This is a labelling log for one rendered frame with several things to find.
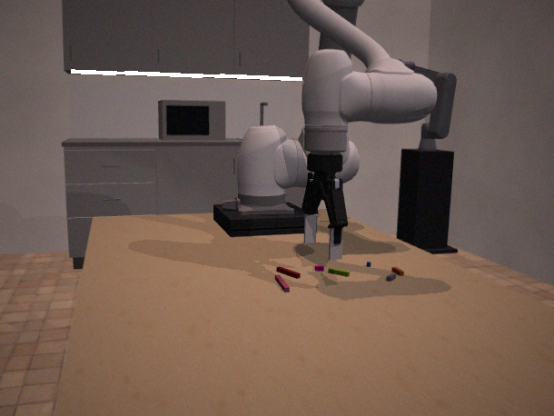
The pink rod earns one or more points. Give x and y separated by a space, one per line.
282 283

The orange rod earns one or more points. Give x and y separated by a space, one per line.
397 271

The lime green rod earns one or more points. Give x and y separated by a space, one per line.
339 272

